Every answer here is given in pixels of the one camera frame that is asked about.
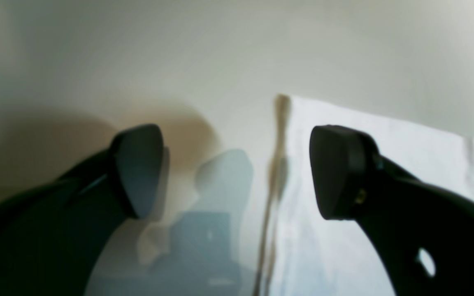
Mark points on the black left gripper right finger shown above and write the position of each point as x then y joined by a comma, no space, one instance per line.
423,234

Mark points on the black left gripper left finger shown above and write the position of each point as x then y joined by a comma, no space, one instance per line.
52,236

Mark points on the white printed T-shirt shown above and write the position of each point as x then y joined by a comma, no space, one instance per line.
306,255

